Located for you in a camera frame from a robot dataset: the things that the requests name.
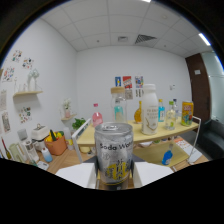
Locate silver soda water can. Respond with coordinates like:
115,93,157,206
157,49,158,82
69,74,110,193
94,121,134,186

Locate blue liquid bottle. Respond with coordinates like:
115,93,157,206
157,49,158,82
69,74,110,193
161,143,174,166

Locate small blue white bottle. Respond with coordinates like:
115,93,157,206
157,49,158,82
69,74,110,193
40,147,53,163

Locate wooden two-tier shelf rack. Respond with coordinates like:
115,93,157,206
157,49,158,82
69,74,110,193
71,115,203,167

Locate white booklet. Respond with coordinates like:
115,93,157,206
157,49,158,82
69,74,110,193
174,137,203,164

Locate green potted plant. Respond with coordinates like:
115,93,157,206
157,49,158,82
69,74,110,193
71,117,87,131

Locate clear bottle green cap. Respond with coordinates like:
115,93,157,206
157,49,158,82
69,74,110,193
165,100,177,131

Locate small pink bottle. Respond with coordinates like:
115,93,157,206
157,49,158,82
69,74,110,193
92,103,104,128

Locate amber bottle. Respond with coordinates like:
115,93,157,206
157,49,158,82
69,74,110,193
133,100,143,125

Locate slim blue bottle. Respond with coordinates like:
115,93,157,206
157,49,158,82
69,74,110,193
157,98,166,123

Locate large white milk bottle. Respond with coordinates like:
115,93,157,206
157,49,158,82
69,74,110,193
141,83,159,136

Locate flower vase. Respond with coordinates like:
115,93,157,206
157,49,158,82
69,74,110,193
62,98,73,119

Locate small teal bottle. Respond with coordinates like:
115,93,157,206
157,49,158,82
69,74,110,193
114,105,125,123

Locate yellow colourful can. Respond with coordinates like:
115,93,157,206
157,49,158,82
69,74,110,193
181,100,195,127

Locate tall glass jar cork lid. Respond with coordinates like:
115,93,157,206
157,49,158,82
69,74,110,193
110,87,128,133

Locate black chair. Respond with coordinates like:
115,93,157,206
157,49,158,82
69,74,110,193
196,118,224,160

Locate clear bottle blue cap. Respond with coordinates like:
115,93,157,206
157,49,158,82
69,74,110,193
172,98,180,117

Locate brown door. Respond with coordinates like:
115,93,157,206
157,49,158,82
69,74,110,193
185,53,212,125

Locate white vases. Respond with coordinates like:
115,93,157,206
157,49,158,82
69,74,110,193
26,68,41,92

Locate ceiling light panel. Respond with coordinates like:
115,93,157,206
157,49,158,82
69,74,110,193
198,32,212,47

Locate small wall shelf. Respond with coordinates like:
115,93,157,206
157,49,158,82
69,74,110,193
60,113,78,122

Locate wall sticker sheet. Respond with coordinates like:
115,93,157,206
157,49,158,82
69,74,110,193
18,106,33,125

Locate wall posters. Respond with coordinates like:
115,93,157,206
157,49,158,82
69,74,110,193
114,75,145,100

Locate wooden wall shelf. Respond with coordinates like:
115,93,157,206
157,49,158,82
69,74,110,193
12,89,44,99

